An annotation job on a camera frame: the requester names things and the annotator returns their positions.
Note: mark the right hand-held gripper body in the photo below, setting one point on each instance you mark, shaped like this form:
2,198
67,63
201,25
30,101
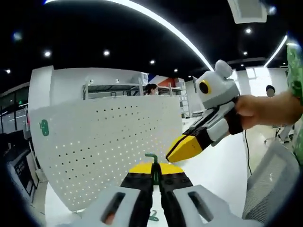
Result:
220,92

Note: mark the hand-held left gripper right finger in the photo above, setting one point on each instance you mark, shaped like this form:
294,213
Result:
189,208

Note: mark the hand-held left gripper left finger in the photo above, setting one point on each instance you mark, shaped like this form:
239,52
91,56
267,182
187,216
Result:
118,208

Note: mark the white perforated mounting plate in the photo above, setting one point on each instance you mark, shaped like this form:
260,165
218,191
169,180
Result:
106,132

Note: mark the person's right hand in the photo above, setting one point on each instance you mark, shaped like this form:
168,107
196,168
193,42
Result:
248,108

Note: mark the long ceiling light strip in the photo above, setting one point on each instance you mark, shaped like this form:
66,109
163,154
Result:
165,23
277,50

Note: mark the grey mesh office chair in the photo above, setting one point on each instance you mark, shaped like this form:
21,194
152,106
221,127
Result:
267,184

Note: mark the operator arm green sleeve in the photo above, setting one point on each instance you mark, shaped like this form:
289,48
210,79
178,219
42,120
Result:
294,82

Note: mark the white ceiling air vent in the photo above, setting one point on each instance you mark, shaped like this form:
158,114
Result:
248,11

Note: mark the grey metal shelf rack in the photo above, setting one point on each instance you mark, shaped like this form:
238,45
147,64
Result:
106,85

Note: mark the black equipment case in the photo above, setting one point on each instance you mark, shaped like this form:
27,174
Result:
22,175

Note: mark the round ceiling spotlights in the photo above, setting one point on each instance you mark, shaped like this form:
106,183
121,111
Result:
106,52

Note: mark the small white security camera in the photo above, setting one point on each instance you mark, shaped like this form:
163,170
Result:
91,81
116,81

